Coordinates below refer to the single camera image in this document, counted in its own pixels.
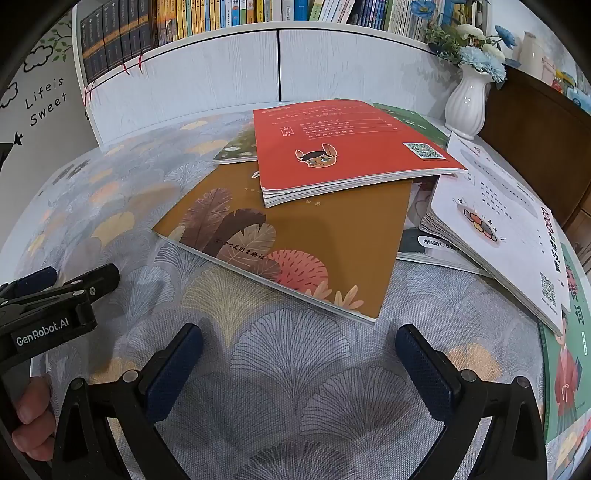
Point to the red paperback book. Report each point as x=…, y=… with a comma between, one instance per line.
x=346, y=147

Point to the brown paperback book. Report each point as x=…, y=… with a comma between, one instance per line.
x=300, y=240

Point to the green book robed figure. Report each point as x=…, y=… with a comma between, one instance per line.
x=568, y=369

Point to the white bookcase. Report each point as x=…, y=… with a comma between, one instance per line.
x=207, y=83

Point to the dark brown wooden cabinet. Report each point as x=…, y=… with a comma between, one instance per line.
x=531, y=138

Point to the black white wall decal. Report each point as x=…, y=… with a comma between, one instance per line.
x=41, y=92

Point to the plain green book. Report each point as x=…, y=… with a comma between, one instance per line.
x=411, y=121

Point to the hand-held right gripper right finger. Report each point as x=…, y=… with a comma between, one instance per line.
x=425, y=369

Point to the white ribbed vase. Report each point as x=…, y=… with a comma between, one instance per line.
x=468, y=101

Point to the row of black books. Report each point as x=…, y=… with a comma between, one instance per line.
x=115, y=41

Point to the grass cover picture book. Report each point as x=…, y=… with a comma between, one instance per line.
x=238, y=145

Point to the ginkgo leaf patterned cloth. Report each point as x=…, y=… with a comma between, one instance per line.
x=277, y=364

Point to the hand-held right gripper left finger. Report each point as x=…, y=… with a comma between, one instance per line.
x=175, y=369

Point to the white grey booklet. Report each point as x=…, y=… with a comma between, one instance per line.
x=431, y=247

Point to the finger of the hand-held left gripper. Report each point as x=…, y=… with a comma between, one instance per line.
x=39, y=278
x=97, y=281

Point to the person's left hand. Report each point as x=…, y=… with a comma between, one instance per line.
x=34, y=415

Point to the white paperback book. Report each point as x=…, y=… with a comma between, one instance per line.
x=498, y=207

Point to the colourful toy set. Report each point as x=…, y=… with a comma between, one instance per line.
x=570, y=85

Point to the white canister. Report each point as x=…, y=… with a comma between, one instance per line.
x=533, y=50

